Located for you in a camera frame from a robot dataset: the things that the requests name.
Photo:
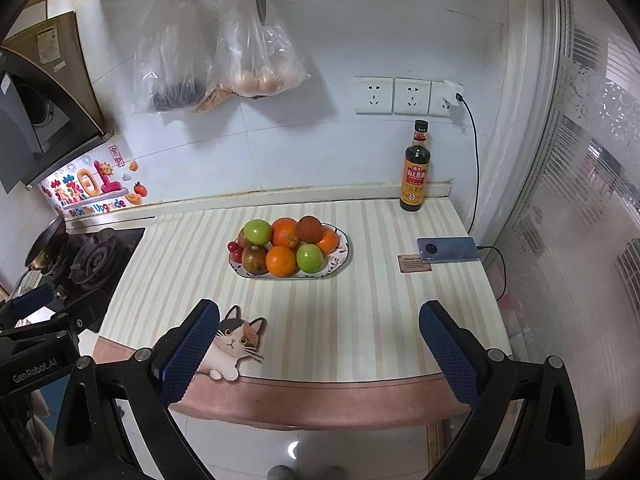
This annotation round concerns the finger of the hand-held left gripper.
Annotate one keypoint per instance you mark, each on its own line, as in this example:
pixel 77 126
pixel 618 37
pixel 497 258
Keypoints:
pixel 32 300
pixel 87 310

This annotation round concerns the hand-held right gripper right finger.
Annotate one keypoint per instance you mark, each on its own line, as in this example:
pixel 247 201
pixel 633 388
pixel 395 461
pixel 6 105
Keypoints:
pixel 450 355

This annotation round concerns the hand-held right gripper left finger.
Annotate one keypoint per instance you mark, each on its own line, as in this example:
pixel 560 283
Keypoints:
pixel 185 355

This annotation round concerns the small orange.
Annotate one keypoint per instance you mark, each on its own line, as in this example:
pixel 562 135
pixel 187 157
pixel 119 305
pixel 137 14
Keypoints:
pixel 330 242
pixel 281 261

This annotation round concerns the green apple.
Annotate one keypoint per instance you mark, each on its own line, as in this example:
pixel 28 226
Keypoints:
pixel 257 231
pixel 309 257

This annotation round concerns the oval patterned plate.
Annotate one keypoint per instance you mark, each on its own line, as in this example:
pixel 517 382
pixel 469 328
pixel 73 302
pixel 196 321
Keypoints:
pixel 336 262

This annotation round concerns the dark red round fruit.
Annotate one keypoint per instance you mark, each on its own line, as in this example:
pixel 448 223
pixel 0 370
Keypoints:
pixel 308 228

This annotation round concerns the person's left hand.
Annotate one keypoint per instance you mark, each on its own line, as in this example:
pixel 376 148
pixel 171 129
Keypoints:
pixel 40 425

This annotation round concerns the cat shaped mat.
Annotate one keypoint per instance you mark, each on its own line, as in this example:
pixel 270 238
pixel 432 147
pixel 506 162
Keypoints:
pixel 230 355

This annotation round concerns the black gas stove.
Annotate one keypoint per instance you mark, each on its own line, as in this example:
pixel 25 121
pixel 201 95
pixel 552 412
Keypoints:
pixel 100 260

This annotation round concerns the dark frying pan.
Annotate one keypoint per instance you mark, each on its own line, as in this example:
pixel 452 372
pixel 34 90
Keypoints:
pixel 45 245

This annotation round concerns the blue smartphone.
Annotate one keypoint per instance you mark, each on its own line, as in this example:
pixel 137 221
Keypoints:
pixel 450 249

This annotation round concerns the brown apple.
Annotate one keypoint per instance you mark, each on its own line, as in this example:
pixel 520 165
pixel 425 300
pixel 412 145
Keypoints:
pixel 242 239
pixel 254 260

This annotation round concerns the striped table mat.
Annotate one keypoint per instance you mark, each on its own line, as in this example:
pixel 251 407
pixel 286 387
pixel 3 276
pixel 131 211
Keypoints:
pixel 325 320

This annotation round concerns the grey slipper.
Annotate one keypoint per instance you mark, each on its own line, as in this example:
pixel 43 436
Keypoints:
pixel 281 473

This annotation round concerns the large orange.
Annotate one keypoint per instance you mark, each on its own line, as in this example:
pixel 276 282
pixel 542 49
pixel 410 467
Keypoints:
pixel 285 231

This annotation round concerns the range hood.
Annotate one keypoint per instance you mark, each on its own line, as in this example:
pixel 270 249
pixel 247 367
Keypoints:
pixel 50 125

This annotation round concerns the dark sauce bottle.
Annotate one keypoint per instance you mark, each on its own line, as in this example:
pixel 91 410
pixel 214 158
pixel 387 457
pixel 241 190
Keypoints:
pixel 415 180

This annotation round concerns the frosted glass sliding door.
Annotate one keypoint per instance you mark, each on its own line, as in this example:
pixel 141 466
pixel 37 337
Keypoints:
pixel 575 210

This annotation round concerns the plastic bag with dark contents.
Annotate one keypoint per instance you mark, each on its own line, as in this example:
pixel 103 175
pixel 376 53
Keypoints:
pixel 170 60

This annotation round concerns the white charger plug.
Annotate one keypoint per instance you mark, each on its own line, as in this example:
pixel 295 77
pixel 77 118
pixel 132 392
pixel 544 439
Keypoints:
pixel 454 91

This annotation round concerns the plastic bag with eggs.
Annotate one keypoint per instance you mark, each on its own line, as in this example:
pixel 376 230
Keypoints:
pixel 255 60

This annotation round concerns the colourful wall sticker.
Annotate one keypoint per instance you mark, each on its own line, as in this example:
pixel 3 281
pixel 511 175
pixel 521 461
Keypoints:
pixel 95 185

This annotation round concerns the white wall socket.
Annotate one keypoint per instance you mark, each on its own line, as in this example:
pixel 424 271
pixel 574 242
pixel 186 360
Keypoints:
pixel 437 105
pixel 373 95
pixel 411 96

